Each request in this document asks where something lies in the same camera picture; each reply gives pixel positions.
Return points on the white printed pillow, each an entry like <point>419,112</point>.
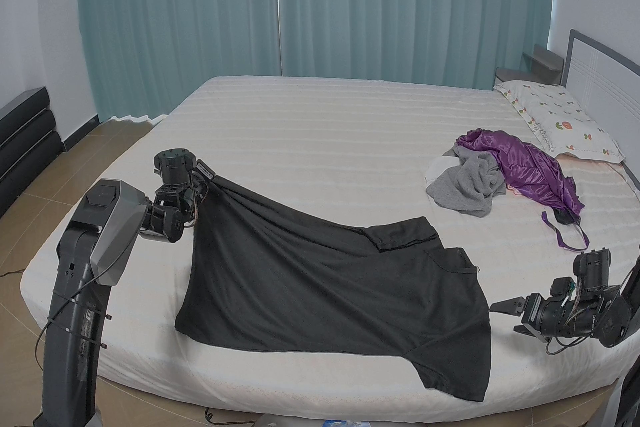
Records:
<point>560,117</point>

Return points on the black lace garment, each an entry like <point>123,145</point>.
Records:
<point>565,216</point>

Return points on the grey garment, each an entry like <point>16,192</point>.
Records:
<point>465,187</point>

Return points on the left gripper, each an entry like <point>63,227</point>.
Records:
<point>205,171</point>

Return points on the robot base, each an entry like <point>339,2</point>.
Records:
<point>345,424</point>

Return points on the black chest of drawers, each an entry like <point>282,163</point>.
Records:
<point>25,140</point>

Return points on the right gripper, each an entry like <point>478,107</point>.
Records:
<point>547,317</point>

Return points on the grey bedside table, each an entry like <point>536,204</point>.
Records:
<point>545,60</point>

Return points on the white garment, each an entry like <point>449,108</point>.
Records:
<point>439,167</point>

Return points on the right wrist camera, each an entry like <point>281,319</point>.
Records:
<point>561,289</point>

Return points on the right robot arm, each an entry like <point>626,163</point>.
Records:
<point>592,270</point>

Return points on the bed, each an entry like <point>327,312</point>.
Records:
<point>325,130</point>

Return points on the purple satin garment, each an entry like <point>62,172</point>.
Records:
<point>525,162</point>

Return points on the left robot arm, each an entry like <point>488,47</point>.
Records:
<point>110,225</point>

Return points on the pink garment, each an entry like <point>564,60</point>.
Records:
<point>512,188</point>

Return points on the black T-shirt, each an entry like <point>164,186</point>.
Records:
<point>310,285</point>

